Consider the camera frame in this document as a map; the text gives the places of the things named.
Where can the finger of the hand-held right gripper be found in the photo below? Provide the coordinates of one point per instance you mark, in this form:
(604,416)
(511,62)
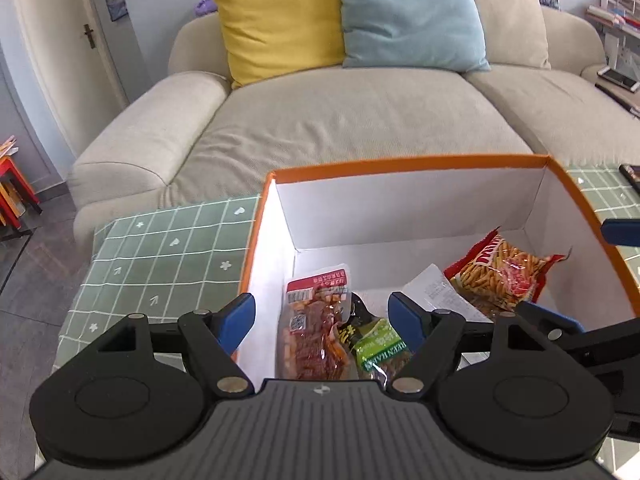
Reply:
(622,232)
(552,316)

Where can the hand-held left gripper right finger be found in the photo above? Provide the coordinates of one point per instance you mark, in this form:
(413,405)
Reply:
(405,317)

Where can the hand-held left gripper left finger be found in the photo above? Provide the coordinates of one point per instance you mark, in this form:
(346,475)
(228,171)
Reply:
(239,319)

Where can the green snack packet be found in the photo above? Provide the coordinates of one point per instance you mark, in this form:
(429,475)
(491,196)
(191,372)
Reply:
(380,350)

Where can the long white snack packet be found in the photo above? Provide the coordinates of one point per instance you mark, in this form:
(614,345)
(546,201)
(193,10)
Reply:
(440,290)

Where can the dark brown snack packet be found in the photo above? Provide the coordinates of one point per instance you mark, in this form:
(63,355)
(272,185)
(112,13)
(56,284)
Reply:
(357,317)

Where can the red orange stick snack bag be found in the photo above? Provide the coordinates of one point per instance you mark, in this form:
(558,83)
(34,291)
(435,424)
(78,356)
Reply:
(500,270)

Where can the red dried meat packet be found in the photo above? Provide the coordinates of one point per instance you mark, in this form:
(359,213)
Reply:
(312,340)

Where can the orange cardboard box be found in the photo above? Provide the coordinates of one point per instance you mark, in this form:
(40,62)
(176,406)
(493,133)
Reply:
(410,210)

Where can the black notebook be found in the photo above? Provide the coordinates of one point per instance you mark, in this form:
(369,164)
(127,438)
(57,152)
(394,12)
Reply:
(631,174)

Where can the green checked tablecloth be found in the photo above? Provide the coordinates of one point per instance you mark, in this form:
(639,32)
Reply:
(165,260)

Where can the black flat device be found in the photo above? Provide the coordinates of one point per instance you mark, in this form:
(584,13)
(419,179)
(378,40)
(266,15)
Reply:
(620,101)

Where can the beige sofa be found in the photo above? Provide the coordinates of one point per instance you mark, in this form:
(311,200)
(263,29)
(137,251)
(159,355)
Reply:
(325,120)

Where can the white book shelf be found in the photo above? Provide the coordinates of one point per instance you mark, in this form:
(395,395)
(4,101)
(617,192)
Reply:
(617,5)

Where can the beige back cushion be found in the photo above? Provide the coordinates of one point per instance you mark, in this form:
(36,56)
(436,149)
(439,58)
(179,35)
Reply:
(515,25)

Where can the red stool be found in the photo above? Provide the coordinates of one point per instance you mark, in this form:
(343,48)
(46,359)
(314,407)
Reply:
(15,185)

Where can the yellow pillow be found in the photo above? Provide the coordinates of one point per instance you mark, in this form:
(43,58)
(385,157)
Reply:
(280,20)

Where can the light blue pillow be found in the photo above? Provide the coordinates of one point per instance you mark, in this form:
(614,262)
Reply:
(410,15)

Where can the purple plush toy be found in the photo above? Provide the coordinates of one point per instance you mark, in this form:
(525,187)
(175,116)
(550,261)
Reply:
(204,6)

